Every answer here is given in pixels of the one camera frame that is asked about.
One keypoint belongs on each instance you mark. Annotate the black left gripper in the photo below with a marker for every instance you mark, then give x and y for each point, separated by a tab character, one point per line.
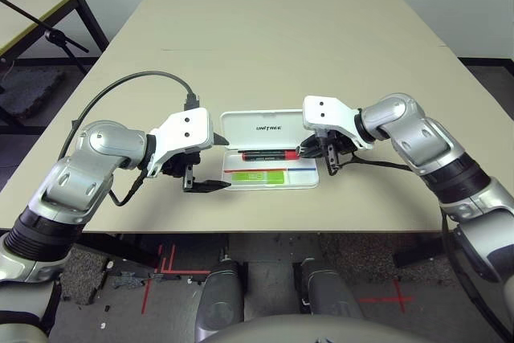
178	166

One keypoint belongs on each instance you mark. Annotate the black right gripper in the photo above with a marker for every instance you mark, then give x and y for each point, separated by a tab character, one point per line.
339	144

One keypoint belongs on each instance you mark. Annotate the black marker with red cap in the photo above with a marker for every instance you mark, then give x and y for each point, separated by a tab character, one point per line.
265	154

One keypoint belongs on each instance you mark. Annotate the white plastic pencil case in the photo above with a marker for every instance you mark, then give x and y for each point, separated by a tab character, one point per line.
261	128

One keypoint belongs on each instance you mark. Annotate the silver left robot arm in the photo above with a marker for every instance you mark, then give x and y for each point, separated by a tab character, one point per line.
88	158

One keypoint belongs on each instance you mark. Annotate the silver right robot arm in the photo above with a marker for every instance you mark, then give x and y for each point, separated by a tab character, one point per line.
421	138

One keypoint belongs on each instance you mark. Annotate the black table foot beam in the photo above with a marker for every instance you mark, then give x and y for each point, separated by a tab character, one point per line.
120	250
421	254

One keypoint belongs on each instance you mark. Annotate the grey robot left leg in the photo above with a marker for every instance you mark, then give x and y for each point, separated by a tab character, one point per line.
221	295

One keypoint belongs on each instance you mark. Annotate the grey robot leg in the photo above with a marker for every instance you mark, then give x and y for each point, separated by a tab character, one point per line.
327	287
221	295

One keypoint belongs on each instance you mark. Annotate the grey robot right leg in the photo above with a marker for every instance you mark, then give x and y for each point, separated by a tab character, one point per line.
327	287

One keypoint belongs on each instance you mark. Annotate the grey robot torso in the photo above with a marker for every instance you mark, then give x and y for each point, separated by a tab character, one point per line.
341	331

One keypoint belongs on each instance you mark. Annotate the black foam floor mat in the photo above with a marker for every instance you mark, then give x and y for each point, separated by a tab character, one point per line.
28	90

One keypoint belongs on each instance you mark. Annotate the black tripod stand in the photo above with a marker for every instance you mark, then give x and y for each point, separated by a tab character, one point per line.
54	35

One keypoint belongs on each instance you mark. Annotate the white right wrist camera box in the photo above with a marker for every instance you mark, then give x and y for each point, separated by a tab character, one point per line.
325	112

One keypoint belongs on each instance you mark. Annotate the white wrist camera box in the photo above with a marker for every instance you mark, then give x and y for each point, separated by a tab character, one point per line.
325	112
186	130

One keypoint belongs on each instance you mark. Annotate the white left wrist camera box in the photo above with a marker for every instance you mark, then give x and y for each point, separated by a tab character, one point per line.
186	130

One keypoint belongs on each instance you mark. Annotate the beige table with black frame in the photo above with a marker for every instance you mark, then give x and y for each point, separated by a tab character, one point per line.
28	1

